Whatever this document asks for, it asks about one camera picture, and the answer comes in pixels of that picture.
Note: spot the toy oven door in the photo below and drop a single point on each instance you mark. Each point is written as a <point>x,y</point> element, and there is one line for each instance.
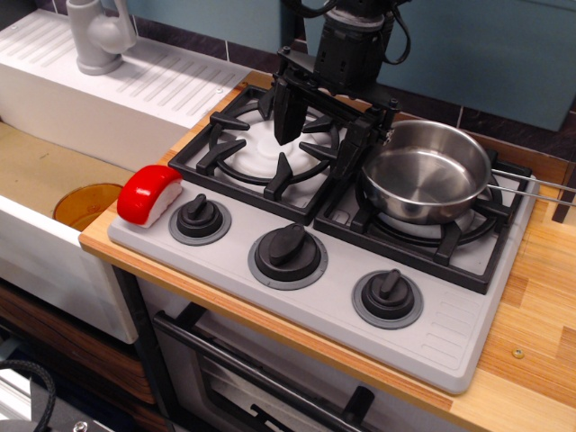
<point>244,380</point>

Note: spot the black right stove knob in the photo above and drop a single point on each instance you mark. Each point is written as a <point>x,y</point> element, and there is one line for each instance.
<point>387,300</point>

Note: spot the black left burner grate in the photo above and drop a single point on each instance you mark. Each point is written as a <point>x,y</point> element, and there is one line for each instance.
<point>236,160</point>

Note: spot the black burner grate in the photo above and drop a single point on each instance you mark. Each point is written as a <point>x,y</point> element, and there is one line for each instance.
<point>474,251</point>
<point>236,160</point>

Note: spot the white toy sink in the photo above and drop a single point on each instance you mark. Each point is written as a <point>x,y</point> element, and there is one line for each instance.
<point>62,129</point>

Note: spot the black oven door handle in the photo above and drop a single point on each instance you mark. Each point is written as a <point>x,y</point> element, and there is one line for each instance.
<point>181,329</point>

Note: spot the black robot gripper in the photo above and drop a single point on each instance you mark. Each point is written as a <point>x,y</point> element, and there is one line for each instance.
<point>351,51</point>

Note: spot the black middle stove knob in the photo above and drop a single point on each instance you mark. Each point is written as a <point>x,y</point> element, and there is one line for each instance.
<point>288,259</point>

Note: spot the black stove knob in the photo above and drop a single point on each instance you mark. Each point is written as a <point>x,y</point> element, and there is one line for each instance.
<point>200,222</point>
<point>387,300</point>
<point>288,259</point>

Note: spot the orange sink drain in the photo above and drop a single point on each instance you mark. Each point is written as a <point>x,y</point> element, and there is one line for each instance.
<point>79,208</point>

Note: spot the red and white toy sushi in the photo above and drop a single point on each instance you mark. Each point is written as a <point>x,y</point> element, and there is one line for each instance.
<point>148,193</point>

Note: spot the stainless steel pan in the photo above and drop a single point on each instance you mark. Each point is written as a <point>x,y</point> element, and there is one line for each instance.
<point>427,173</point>

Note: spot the grey toy faucet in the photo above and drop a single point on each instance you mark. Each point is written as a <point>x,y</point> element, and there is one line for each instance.
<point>100,40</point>

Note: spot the brass screw in countertop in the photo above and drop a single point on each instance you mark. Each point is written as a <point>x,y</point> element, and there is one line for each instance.
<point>518,353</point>

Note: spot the black right burner grate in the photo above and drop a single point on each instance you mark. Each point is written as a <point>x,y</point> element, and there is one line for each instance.
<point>474,251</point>

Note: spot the black left stove knob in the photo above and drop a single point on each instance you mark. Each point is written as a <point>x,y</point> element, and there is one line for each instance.
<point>200,222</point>

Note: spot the grey toy stove top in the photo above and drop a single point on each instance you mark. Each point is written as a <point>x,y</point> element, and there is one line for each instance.
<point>267,224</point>

